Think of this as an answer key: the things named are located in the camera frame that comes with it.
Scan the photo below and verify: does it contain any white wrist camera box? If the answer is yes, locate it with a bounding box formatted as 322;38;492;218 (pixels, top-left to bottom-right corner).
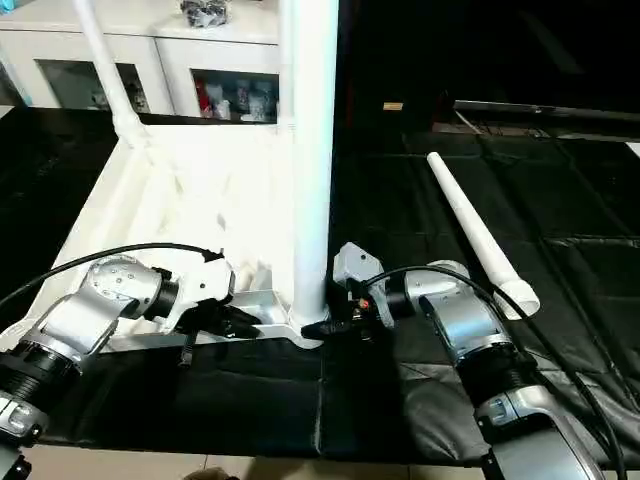
164;254;237;327
331;242;385;293

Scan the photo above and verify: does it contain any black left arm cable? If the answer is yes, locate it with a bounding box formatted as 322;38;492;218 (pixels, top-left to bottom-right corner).
0;242;225;307

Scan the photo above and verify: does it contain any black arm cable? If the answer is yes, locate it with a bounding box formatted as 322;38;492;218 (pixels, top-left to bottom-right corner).
364;264;627;480
0;242;225;307

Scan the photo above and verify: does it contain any white cabinet with glass doors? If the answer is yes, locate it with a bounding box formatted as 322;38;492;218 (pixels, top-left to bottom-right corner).
0;0;284;125

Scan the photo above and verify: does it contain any crumpled silver black object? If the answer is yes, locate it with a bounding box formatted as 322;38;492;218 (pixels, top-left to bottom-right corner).
179;0;230;30

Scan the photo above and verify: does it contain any black work mat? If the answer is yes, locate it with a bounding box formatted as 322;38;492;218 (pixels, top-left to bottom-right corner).
0;105;640;471

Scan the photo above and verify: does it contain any glossy black long bar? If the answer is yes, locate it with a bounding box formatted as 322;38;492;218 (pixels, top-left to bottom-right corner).
454;99;640;123

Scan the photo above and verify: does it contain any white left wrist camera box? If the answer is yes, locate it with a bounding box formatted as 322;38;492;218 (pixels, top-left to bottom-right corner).
164;254;237;327

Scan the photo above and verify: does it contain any white plastic table leg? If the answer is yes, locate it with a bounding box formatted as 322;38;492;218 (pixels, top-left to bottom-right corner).
282;0;341;347
277;0;297;139
74;0;153;149
426;151;542;322

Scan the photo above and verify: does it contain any black cabinet with orange label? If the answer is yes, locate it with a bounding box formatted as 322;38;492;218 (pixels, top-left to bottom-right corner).
336;0;640;126

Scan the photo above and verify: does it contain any white plastic table top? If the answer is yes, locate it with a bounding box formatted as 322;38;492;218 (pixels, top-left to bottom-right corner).
0;124;327;353

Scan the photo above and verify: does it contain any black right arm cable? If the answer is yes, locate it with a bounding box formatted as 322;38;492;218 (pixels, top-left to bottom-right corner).
364;264;627;480

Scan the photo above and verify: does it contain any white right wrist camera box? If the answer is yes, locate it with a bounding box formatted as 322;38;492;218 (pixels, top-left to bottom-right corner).
331;242;385;293

